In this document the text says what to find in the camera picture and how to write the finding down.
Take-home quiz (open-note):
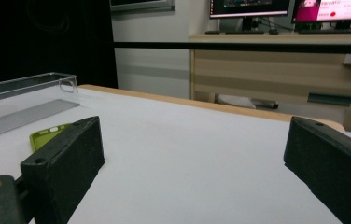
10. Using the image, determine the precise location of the dark green desk handle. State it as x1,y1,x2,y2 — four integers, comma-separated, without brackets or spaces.
306,91,351,107

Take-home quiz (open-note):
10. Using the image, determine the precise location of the light wooden desk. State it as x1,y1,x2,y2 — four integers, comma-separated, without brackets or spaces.
189,33,351,132

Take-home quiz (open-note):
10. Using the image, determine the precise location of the monitor with pink screen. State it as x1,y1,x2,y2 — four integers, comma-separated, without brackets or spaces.
291,0,351,31

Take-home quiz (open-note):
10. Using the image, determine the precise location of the black keyboard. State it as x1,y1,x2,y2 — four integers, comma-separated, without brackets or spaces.
204,29,265,35
298,27,351,35

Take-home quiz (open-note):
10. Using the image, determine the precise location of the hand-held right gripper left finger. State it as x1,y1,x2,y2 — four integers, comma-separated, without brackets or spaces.
20,116,105,224

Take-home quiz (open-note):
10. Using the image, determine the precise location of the white and black floor object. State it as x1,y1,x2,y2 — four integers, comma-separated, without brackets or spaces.
216,93,279,110

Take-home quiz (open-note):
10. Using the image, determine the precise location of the clear plastic storage box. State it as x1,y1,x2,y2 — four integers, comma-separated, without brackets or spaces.
0,72,81,143

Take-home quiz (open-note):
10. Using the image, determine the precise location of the grey framed board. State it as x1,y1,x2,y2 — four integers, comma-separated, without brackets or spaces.
109,0,176,13

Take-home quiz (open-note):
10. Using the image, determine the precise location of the green phone case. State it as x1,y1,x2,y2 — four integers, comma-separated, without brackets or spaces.
29,123,72,153

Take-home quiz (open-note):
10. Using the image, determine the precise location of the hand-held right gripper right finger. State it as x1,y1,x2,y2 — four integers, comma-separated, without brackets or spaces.
283,116,351,224

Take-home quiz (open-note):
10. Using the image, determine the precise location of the monitor with dark screen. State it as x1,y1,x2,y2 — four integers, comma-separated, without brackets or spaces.
209,0,292,32

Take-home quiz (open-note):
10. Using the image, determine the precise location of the black horizontal rail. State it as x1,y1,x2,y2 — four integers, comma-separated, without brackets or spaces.
113,41,351,55

